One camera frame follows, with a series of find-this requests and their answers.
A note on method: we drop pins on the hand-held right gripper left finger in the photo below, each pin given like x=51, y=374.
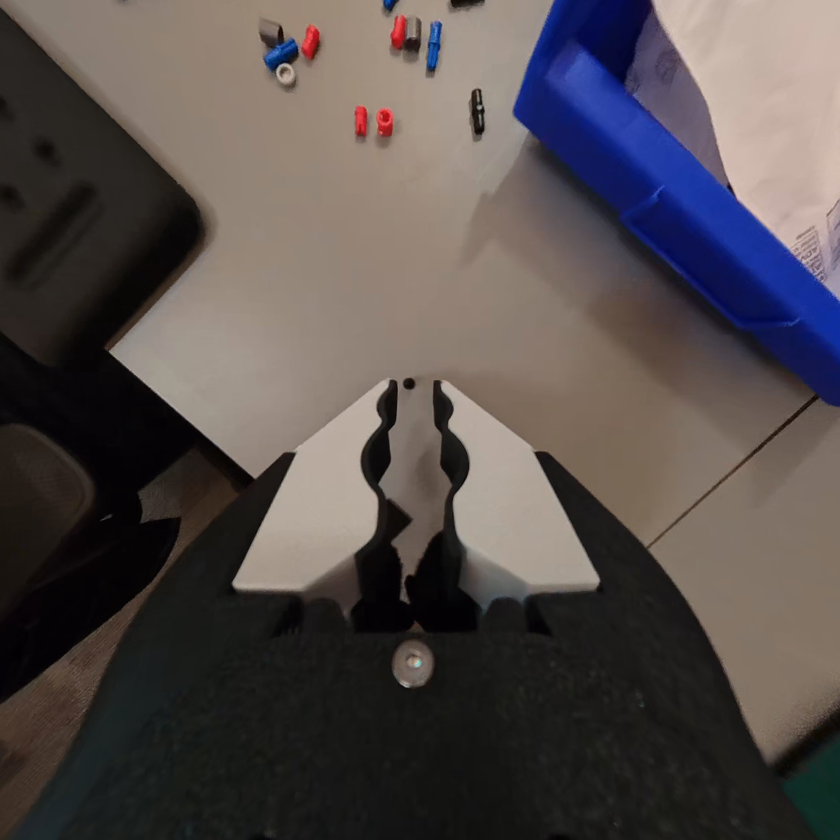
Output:
x=308, y=518

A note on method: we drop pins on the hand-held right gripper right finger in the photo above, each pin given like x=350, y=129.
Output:
x=525, y=518

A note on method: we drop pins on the scattered small lego pieces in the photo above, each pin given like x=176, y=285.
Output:
x=310, y=40

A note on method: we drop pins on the blue plastic bin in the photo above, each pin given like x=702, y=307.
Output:
x=656, y=216

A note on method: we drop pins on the white printed paper bag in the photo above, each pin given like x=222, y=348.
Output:
x=754, y=98

